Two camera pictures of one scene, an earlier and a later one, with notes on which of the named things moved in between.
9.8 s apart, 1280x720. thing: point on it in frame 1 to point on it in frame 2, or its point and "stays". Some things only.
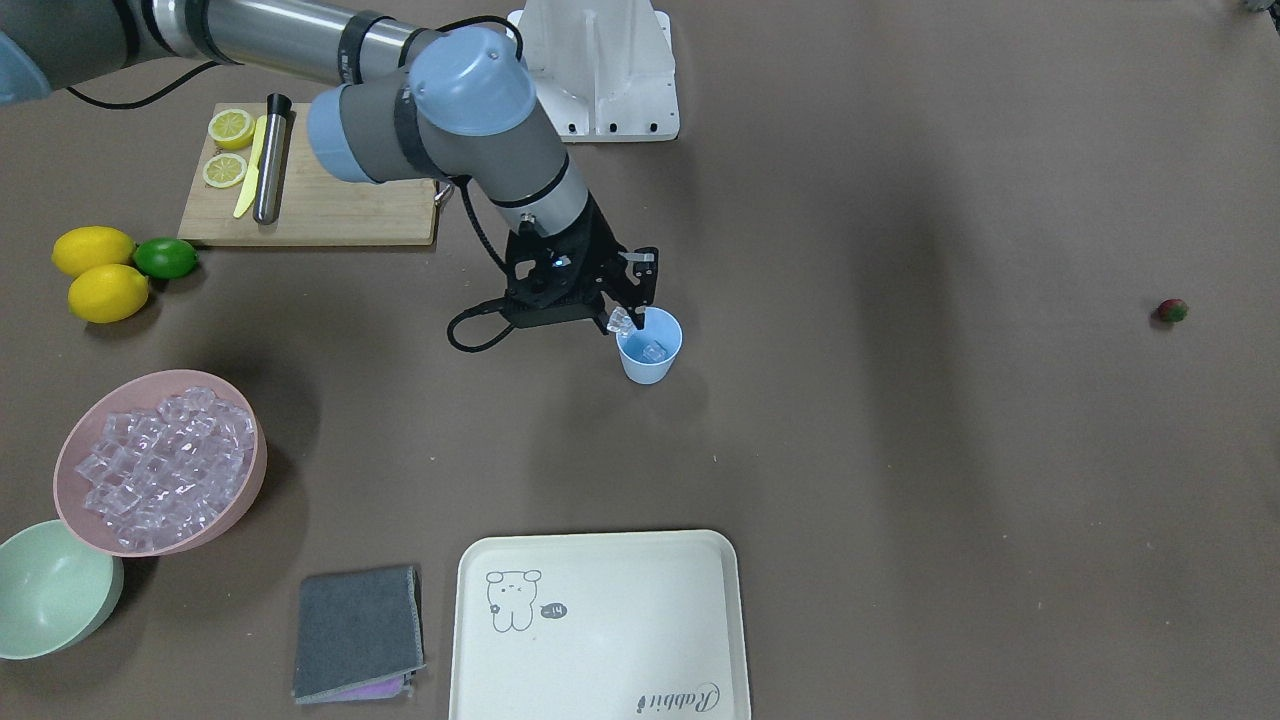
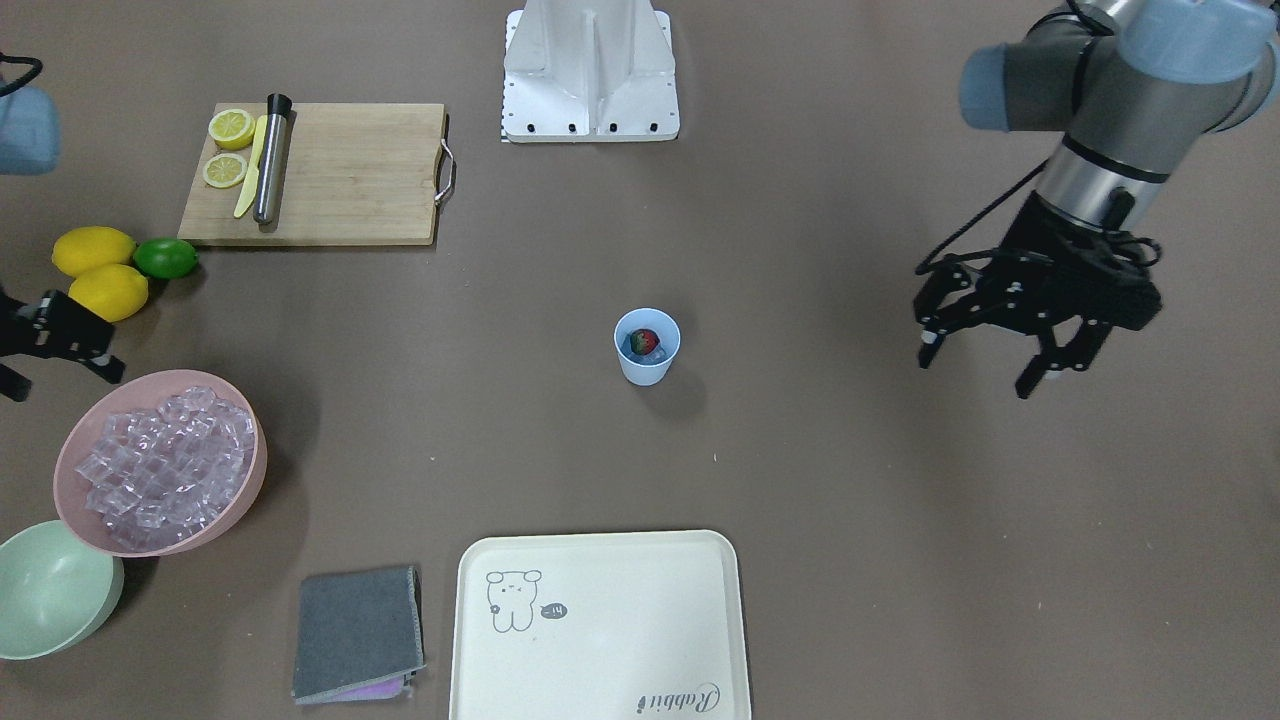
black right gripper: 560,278 to 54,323
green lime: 165,257 stays
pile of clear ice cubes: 161,477 stays
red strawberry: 1173,309 to 643,341
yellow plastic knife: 247,197 stays
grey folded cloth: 358,635 stays
